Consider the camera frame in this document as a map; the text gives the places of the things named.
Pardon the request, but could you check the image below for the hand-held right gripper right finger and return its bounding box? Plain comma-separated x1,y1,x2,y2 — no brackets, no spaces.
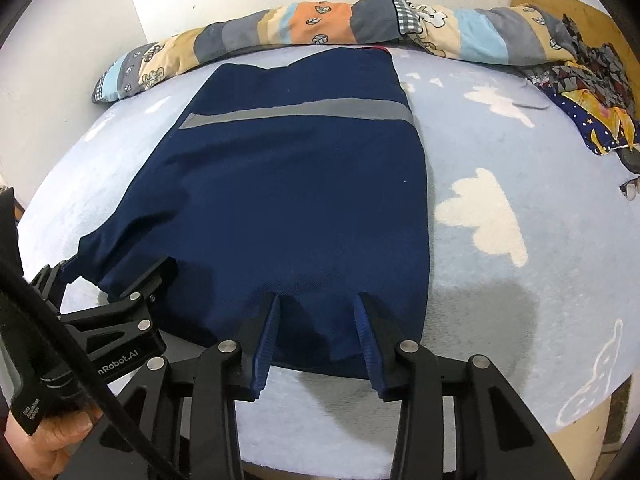
353,293,576,480

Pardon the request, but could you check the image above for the navy yellow star cloth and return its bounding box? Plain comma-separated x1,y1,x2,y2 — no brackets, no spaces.
545,85,640,157

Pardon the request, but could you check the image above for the person's left hand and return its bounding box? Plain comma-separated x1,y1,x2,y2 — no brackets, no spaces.
5,405,104,480

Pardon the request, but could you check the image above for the light blue cloud bed sheet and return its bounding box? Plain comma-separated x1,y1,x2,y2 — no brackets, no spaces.
17,42,640,480

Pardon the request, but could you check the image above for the wooden bed frame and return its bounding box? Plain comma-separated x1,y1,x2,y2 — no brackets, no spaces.
552,377,632,461

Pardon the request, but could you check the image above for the grey red patterned cloth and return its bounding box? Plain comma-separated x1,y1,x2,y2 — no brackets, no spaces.
525,12,637,111

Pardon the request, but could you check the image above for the wooden headboard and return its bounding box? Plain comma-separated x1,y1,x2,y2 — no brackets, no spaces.
511,0,632,61

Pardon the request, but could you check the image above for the navy jacket with red collar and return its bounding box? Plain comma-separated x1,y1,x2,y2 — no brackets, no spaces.
77,46,432,380

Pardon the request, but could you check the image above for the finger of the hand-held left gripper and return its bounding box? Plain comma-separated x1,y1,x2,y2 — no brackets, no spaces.
59,255,180,357
29,258,83,312

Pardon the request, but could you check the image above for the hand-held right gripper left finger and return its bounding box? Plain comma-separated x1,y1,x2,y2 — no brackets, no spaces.
59,292,281,480

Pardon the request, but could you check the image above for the black cable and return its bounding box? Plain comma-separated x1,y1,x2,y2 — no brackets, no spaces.
0,260,187,480

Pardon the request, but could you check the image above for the striped patchwork rolled quilt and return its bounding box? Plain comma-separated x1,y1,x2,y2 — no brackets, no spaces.
91,0,583,105

